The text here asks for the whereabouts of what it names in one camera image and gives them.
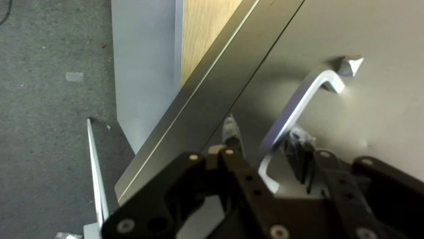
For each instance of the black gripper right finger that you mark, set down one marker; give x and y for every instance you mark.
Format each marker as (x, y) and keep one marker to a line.
(299, 148)

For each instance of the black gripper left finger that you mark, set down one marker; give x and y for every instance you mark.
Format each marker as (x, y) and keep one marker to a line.
(231, 134)

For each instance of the silver drawer handle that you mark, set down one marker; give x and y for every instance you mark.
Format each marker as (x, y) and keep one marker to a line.
(300, 110)

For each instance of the beige bottom drawer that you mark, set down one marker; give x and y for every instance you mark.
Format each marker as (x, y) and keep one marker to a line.
(262, 57)

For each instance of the white table panel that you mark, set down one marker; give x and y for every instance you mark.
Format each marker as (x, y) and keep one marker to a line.
(101, 209)

